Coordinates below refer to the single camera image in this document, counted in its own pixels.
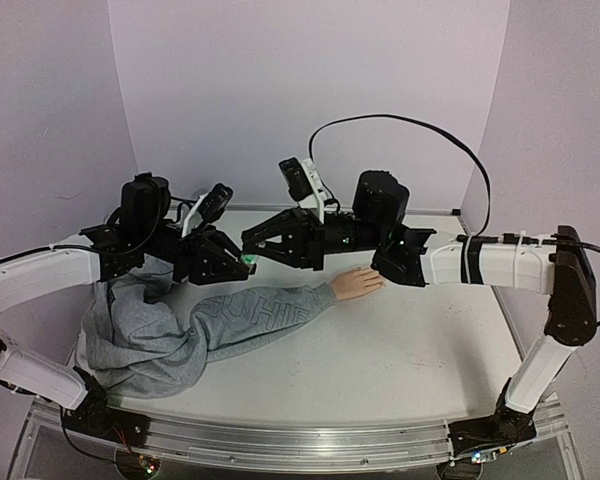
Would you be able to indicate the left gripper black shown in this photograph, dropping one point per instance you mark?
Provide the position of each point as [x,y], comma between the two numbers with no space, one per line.
[193,257]

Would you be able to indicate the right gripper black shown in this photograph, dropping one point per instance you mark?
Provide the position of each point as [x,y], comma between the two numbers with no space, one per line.
[312,240]

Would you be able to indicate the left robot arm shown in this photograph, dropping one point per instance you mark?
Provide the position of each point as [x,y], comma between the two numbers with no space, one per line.
[83,259]

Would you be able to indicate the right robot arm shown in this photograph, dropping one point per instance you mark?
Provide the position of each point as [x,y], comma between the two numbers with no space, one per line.
[555,266]

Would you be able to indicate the mannequin hand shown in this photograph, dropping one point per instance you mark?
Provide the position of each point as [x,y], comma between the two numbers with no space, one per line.
[356,283]

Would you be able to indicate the grey hoodie sweatshirt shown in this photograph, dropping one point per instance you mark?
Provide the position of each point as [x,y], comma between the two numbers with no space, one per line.
[136,346]

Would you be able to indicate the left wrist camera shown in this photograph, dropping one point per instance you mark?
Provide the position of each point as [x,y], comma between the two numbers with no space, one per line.
[208,208]

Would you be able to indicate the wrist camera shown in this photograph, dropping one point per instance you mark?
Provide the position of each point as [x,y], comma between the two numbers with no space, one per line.
[208,208]
[306,187]

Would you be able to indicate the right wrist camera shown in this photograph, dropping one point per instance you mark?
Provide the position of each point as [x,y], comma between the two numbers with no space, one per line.
[306,187]

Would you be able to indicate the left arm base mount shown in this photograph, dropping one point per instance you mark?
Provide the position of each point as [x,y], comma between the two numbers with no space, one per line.
[96,418]

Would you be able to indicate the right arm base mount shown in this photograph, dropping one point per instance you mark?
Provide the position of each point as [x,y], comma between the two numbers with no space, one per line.
[505,427]

